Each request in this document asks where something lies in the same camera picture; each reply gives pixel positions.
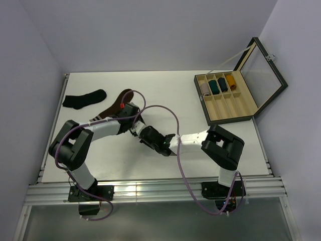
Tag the teal rolled sock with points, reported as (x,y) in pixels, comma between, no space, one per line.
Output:
(214,87)

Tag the black sock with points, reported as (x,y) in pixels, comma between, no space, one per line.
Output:
(81,101)

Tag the mustard rolled sock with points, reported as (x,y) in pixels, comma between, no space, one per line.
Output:
(231,81)

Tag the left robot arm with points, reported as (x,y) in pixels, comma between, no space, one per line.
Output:
(71,145)

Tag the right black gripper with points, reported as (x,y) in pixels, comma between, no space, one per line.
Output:
(142,140)

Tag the aluminium frame rail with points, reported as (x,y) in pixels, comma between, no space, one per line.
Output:
(148,191)

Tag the brown striped sock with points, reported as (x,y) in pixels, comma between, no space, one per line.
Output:
(124,97)

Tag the black compartment box with lid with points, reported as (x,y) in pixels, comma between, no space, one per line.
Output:
(259,83)

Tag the dark blue rolled sock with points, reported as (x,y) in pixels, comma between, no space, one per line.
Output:
(222,84)

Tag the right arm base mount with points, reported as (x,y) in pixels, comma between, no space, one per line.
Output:
(217,192)

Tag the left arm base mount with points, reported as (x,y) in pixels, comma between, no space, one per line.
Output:
(89,204)

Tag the beige sock with red stripes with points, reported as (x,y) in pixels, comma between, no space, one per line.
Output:
(205,89)

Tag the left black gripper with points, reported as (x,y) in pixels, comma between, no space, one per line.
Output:
(138,117)

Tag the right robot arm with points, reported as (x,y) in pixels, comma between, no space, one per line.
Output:
(220,145)

